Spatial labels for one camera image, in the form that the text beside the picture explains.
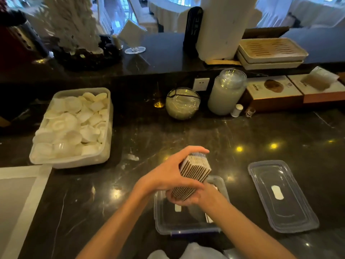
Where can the person's right hand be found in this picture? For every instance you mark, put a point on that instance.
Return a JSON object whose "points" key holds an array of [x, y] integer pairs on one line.
{"points": [[200, 197]]}

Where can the person's left hand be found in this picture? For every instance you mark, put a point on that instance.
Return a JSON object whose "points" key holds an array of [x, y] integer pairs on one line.
{"points": [[165, 173]]}

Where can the person's left thumb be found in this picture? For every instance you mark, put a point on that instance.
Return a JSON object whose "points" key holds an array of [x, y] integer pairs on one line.
{"points": [[192, 184]]}

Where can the person's right fingers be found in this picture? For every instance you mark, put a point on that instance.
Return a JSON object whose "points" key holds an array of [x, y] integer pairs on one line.
{"points": [[179, 198]]}

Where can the stack of striped paper packets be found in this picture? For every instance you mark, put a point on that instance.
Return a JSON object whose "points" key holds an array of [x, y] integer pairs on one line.
{"points": [[192, 173]]}

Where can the person's right forearm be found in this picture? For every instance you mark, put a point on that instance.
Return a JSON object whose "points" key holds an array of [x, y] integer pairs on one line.
{"points": [[242, 231]]}

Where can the person's left forearm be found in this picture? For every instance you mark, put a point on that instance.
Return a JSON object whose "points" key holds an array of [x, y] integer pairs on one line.
{"points": [[113, 226]]}

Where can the clear plastic container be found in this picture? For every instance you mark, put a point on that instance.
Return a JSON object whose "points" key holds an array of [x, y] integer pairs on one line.
{"points": [[186, 215]]}

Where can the white plastic bag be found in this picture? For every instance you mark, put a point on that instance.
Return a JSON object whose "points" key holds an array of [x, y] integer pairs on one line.
{"points": [[188, 253]]}

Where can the round glass bowl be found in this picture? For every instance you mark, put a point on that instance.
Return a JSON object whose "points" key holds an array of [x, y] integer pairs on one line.
{"points": [[182, 103]]}

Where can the small white bottle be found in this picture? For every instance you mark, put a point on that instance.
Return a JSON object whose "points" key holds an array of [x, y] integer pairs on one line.
{"points": [[237, 110]]}

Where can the clear plastic lid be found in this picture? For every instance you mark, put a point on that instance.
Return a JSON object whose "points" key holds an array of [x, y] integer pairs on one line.
{"points": [[281, 195]]}

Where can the small glass cup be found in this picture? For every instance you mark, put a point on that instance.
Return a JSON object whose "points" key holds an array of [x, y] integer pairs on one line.
{"points": [[250, 112]]}

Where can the tall clear plastic jar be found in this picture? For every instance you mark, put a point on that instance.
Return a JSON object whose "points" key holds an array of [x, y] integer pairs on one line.
{"points": [[226, 91]]}

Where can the brown and white box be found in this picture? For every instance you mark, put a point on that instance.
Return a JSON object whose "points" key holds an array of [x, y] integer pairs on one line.
{"points": [[320, 93], [272, 93]]}

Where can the white plastic tub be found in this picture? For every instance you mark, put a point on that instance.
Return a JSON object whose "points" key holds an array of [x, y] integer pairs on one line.
{"points": [[74, 129]]}

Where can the pile of white paper cups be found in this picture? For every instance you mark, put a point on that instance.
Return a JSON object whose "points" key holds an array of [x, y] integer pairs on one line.
{"points": [[71, 125]]}

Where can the beige slatted tea tray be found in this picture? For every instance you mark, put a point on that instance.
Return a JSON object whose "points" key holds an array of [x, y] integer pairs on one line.
{"points": [[266, 64], [272, 49]]}

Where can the black tall device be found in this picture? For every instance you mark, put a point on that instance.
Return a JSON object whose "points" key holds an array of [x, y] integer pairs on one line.
{"points": [[192, 29]]}

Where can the white paper roll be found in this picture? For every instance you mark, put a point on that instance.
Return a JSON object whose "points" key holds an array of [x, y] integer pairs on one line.
{"points": [[223, 26]]}

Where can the clear plastic bag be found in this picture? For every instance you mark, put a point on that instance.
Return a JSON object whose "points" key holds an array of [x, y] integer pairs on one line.
{"points": [[318, 78]]}

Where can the white covered chair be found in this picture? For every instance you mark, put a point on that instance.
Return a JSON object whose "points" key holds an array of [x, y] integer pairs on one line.
{"points": [[142, 13]]}

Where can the white coral ornament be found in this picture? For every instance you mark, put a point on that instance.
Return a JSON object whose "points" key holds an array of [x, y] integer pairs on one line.
{"points": [[80, 35]]}

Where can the white clothed round table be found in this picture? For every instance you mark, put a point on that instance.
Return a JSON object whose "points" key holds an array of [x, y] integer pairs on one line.
{"points": [[315, 10]]}

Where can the white wall socket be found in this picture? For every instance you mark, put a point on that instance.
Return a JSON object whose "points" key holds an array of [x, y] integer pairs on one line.
{"points": [[201, 84]]}

